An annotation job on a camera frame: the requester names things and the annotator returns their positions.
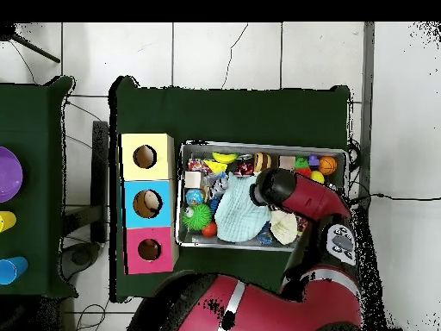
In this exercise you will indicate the dark green tablecloth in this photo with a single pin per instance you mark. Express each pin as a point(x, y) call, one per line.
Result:
point(241, 110)

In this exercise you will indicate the wooden box with three holes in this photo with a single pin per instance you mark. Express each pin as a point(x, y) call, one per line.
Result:
point(131, 207)

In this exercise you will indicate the black tripod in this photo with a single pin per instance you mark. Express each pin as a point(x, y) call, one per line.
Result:
point(8, 32)

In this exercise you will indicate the purple plate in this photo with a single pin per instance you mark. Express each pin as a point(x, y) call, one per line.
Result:
point(8, 174)

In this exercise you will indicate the yellow cup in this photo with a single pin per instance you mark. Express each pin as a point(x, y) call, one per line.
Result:
point(7, 221)

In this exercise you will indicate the red ball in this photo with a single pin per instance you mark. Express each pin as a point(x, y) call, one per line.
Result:
point(209, 229)

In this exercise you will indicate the cream muslin cloth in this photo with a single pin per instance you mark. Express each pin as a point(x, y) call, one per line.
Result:
point(284, 227)

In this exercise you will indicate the blue cup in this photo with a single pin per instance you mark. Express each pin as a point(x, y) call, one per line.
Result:
point(12, 270)

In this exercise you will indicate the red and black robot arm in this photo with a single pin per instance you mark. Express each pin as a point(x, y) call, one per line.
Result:
point(310, 196)

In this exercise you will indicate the dark green side table cloth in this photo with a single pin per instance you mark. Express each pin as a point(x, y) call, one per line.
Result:
point(41, 138)

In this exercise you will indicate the mint green muslin cloth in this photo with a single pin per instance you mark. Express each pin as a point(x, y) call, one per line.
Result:
point(240, 210)

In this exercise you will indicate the plain wooden block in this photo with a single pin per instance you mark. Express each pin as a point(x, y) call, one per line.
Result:
point(193, 179)

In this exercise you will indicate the clear mesh bin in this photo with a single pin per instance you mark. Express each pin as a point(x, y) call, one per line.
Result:
point(200, 241)

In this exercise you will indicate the yellow cheese wedge toy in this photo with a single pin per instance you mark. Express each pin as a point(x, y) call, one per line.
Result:
point(216, 167)

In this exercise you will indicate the green spiky ball with eyes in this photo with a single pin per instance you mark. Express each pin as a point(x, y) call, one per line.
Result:
point(198, 216)

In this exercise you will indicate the blue globe ball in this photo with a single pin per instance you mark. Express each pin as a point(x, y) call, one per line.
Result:
point(194, 196)

